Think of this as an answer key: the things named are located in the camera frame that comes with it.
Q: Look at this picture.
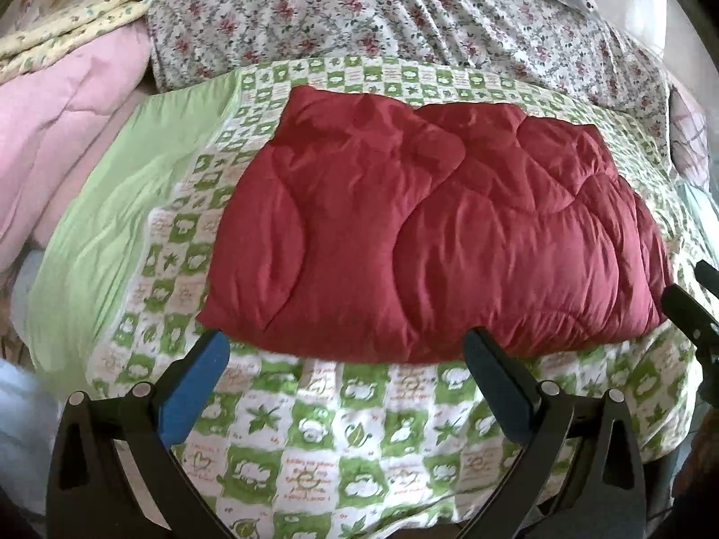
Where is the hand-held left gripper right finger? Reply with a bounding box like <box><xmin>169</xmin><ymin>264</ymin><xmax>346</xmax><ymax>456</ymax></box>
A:
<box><xmin>454</xmin><ymin>326</ymin><xmax>648</xmax><ymax>539</ymax></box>

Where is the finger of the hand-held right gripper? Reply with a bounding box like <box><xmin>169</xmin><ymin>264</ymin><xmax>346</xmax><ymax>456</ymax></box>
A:
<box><xmin>694</xmin><ymin>260</ymin><xmax>719</xmax><ymax>296</ymax></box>
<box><xmin>661</xmin><ymin>284</ymin><xmax>719</xmax><ymax>368</ymax></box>

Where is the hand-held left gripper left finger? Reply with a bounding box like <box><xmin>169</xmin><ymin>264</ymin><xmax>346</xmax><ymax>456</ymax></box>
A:
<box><xmin>46</xmin><ymin>328</ymin><xmax>232</xmax><ymax>539</ymax></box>

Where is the red quilted comforter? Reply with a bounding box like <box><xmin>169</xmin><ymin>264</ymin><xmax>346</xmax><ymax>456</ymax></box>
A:
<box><xmin>195</xmin><ymin>85</ymin><xmax>675</xmax><ymax>365</ymax></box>

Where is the green white patterned bed sheet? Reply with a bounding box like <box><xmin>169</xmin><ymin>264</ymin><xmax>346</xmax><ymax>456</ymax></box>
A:
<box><xmin>25</xmin><ymin>56</ymin><xmax>700</xmax><ymax>539</ymax></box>

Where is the pink patterned pillow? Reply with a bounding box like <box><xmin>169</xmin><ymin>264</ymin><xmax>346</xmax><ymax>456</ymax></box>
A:
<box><xmin>668</xmin><ymin>83</ymin><xmax>711</xmax><ymax>177</ymax></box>

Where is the light blue cloth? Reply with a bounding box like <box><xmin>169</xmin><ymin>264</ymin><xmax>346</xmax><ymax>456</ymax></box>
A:
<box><xmin>0</xmin><ymin>356</ymin><xmax>65</xmax><ymax>523</ymax></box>

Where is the pink quilt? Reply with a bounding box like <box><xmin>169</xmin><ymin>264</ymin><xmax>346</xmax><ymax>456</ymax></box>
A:
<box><xmin>0</xmin><ymin>27</ymin><xmax>155</xmax><ymax>270</ymax></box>

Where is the white red floral blanket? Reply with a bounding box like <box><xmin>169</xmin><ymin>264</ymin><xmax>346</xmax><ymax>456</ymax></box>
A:
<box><xmin>147</xmin><ymin>0</ymin><xmax>675</xmax><ymax>169</ymax></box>

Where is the yellow floral cloth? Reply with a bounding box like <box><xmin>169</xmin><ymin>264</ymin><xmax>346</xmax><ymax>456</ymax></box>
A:
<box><xmin>0</xmin><ymin>0</ymin><xmax>169</xmax><ymax>82</ymax></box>

